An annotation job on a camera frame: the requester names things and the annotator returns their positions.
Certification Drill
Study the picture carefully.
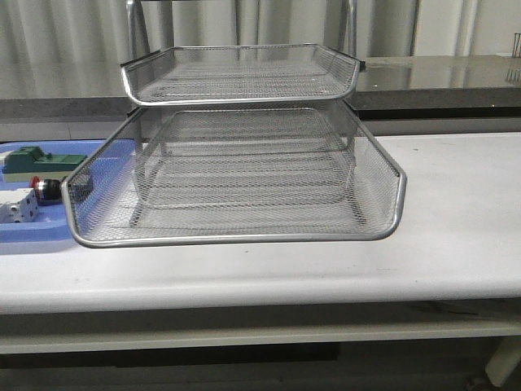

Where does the mesh tray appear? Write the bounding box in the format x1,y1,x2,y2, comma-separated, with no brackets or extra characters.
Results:
120,43,364,107
134,136,356,209
62,100,407,248

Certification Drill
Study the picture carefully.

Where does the red emergency stop button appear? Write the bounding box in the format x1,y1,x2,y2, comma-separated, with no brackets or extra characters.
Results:
30,173,94,204

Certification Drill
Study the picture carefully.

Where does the blue plastic tray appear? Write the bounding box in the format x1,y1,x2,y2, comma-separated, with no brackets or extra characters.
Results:
0,138,138,244

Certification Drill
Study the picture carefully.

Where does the grey stone counter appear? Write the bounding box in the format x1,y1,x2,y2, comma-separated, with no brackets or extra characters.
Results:
1,55,520,121

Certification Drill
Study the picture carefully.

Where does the green and beige relay module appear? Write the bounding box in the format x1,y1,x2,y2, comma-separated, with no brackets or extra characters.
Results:
2,146,86,182

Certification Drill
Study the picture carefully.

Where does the white circuit breaker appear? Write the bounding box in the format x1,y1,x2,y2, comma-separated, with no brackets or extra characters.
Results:
1,188,39,224

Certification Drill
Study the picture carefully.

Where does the grey wire rack frame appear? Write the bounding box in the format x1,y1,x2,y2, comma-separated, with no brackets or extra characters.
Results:
125,0,367,227

